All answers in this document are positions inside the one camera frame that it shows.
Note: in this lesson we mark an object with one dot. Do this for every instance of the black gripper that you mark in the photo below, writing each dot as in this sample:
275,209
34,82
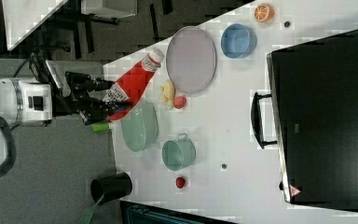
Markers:
71,95

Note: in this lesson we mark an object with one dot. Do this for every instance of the red ketchup bottle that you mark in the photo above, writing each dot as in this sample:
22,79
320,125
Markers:
130,87

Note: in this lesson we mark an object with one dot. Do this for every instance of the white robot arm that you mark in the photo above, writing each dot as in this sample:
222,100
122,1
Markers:
25,100

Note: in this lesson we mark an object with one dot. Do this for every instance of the black toaster oven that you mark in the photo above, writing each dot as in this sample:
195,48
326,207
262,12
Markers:
314,95

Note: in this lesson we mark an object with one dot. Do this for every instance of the green cylinder object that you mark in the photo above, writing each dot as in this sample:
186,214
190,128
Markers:
100,127

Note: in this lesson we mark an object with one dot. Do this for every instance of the green oval colander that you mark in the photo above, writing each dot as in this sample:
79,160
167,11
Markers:
140,127

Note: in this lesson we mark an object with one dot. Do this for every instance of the yellow banana bunch toy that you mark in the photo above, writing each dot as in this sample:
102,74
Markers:
167,93

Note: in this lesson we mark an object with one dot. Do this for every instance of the pink strawberry toy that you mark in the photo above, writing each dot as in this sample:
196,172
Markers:
179,102

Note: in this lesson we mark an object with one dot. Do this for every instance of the black cylinder holder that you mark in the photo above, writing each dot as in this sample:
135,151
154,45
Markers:
109,188

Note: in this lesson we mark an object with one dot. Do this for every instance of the green metal bucket cup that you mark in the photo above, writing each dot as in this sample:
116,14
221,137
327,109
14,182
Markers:
179,153

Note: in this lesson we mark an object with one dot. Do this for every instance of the grey round plate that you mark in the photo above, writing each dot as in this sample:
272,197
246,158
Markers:
191,60

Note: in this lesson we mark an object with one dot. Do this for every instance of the red strawberry toy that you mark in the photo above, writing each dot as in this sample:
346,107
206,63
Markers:
180,182

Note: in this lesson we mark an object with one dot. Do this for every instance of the blue bowl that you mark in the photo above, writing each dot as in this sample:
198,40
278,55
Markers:
238,41

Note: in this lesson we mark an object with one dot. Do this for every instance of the orange slice toy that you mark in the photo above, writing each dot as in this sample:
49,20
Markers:
264,13

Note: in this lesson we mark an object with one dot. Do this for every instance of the blue metal frame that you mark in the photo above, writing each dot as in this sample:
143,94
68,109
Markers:
136,213

